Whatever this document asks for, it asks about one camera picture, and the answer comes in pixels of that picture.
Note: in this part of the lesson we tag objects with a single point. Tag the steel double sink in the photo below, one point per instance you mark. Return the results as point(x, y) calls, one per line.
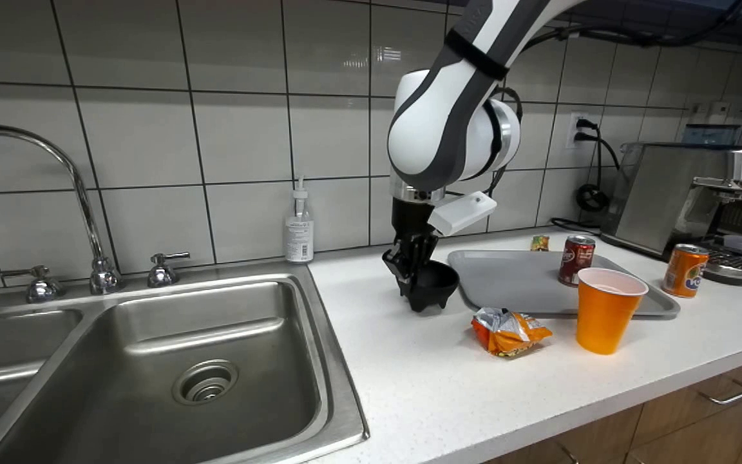
point(171, 361)

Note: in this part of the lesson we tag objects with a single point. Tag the orange soda can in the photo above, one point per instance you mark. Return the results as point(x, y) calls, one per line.
point(684, 270)

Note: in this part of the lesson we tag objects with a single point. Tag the chrome gooseneck tap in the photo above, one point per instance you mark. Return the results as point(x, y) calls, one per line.
point(81, 200)

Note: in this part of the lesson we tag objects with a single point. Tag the clear pump bottle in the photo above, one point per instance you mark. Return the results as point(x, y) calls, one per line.
point(299, 235)

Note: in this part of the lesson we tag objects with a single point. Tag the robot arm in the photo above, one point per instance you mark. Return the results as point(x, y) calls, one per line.
point(438, 122)

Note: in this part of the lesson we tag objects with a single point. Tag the orange plastic cup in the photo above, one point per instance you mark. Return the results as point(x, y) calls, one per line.
point(605, 312)

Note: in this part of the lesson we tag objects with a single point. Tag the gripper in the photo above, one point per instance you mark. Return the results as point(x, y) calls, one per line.
point(412, 219)

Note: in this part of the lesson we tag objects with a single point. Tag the black bowl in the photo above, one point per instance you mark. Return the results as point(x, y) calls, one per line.
point(438, 287)

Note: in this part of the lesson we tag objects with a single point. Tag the grey plastic tray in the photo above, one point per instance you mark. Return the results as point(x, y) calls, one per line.
point(513, 280)

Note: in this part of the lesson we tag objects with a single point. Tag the chrome tap lever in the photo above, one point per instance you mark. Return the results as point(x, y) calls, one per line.
point(42, 288)
point(161, 274)

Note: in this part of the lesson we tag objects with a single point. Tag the orange chips bag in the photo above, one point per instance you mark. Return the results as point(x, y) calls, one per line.
point(506, 332)

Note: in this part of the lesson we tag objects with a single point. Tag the red soda can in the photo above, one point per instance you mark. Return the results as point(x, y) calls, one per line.
point(576, 260)

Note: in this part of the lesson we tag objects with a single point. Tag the white wall socket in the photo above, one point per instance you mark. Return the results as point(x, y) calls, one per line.
point(578, 132)

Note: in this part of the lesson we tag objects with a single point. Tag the small snack packet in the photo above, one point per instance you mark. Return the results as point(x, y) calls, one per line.
point(540, 243)

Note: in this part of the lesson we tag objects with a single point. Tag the wooden drawer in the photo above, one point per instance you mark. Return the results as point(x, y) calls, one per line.
point(712, 438)
point(686, 403)

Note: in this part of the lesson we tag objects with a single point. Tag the steel espresso machine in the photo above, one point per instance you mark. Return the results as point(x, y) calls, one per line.
point(667, 193)

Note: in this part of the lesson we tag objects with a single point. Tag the wooden cabinet door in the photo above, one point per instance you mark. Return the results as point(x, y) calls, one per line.
point(596, 441)

